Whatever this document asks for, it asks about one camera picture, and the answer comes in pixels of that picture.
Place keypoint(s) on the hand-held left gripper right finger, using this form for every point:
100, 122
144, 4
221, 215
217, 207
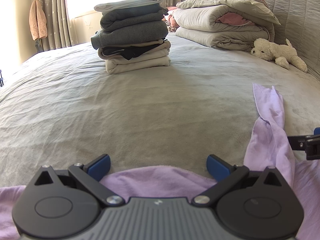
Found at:
218, 166

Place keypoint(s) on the white plush dog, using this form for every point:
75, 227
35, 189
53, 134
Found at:
272, 51

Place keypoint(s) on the stack of folded clothes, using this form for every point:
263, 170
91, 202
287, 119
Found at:
132, 30

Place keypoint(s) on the purple pants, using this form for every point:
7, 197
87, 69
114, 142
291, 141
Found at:
155, 180

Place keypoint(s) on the grey bed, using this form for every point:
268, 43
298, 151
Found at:
125, 105

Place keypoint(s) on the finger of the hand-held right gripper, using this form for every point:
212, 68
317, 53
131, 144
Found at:
312, 147
317, 131

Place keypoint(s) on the pink pillow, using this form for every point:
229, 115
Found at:
172, 11

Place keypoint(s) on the grey quilted headboard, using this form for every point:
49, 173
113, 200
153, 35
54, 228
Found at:
295, 12

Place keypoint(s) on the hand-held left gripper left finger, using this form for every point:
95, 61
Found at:
100, 166

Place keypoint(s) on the pink hanging garment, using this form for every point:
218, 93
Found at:
38, 20

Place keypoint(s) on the brown patterned cloth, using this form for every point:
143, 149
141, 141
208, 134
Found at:
172, 25

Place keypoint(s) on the folded light grey quilt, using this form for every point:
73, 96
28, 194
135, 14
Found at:
212, 33

